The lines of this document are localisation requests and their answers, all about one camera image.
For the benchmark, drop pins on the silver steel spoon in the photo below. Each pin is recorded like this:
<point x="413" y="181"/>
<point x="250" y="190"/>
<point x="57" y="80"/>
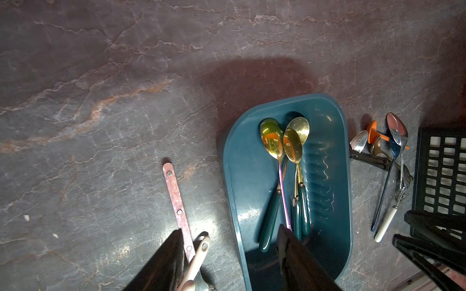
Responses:
<point x="399" y="134"/>

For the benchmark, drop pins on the silver spoon patterned handle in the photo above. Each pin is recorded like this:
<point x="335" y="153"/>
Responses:
<point x="358" y="143"/>

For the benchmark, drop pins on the purple metal spoon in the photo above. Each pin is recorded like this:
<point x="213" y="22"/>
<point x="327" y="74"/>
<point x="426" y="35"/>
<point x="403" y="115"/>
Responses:
<point x="379" y="162"/>

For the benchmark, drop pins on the blue metal spoon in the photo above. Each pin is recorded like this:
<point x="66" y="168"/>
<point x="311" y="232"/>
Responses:
<point x="375" y="150"/>

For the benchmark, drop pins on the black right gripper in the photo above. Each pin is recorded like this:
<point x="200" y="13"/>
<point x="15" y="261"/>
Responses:
<point x="439" y="245"/>

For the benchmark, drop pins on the pink riveted spoon handle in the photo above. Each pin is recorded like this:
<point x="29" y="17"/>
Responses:
<point x="180" y="214"/>

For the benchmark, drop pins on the black mesh file rack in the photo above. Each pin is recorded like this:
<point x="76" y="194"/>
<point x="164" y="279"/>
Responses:
<point x="440" y="171"/>

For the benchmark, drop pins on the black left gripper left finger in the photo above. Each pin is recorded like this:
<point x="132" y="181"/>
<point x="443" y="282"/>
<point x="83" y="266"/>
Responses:
<point x="164" y="271"/>

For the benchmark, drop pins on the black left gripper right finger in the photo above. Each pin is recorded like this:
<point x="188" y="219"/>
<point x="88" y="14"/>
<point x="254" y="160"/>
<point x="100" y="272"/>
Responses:
<point x="300" y="271"/>

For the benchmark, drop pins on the rainbow iridescent spoon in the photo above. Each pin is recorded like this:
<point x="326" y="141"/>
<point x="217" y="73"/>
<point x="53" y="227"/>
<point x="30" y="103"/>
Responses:
<point x="272" y="138"/>

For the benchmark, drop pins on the orange plastic spoon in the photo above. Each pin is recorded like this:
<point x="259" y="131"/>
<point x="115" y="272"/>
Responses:
<point x="373" y="134"/>

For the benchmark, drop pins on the gold spoon white handle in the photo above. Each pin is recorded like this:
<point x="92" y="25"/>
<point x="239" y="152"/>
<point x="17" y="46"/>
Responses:
<point x="391" y="212"/>

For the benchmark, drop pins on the gold spoon green handle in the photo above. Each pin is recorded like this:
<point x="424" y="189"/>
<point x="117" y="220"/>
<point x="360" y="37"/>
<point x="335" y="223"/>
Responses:
<point x="294" y="152"/>
<point x="301" y="126"/>

